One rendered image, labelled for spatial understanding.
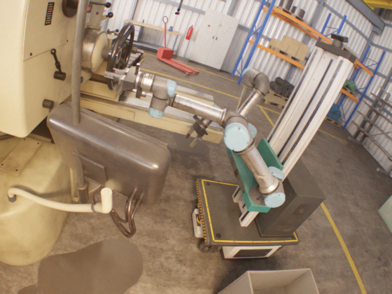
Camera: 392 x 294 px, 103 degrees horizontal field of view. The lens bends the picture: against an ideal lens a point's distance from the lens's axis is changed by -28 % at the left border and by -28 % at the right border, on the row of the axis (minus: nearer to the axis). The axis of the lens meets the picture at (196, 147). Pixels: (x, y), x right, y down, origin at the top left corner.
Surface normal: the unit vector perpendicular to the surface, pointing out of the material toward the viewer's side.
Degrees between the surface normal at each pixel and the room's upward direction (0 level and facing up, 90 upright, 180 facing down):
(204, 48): 90
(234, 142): 85
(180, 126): 90
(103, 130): 19
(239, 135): 85
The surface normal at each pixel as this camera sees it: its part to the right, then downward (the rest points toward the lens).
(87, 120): 0.24, -0.58
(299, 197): 0.11, 0.58
